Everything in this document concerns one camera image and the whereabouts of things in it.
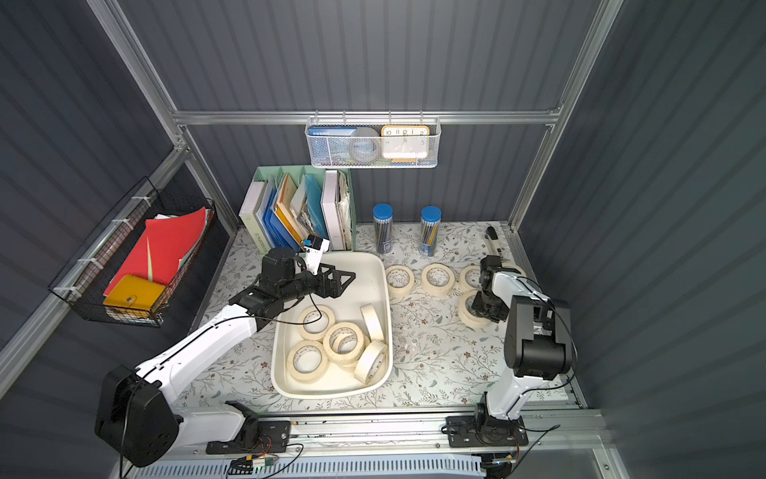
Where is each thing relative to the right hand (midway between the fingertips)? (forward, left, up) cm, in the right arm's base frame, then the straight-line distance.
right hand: (497, 316), depth 92 cm
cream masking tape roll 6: (-9, +47, +1) cm, 48 cm away
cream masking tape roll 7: (-14, +58, -1) cm, 59 cm away
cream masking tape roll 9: (-7, +38, +8) cm, 40 cm away
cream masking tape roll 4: (-4, +10, +5) cm, 12 cm away
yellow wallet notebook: (-10, +89, +30) cm, 95 cm away
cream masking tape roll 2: (+11, +17, -2) cm, 20 cm away
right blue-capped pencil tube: (+27, +20, +11) cm, 35 cm away
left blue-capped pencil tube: (+27, +36, +14) cm, 47 cm away
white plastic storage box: (+11, +41, -1) cm, 42 cm away
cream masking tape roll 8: (-18, +38, +9) cm, 43 cm away
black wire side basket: (-11, +97, +34) cm, 103 cm away
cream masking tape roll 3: (+16, +5, -2) cm, 17 cm away
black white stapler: (+31, -5, +1) cm, 31 cm away
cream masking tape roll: (+10, +29, 0) cm, 31 cm away
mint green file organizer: (+31, +63, +20) cm, 73 cm away
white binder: (+26, +52, +21) cm, 62 cm away
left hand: (+2, +47, +22) cm, 51 cm away
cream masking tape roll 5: (-8, +56, +2) cm, 56 cm away
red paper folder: (+5, +90, +30) cm, 95 cm away
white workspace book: (+21, +76, +24) cm, 83 cm away
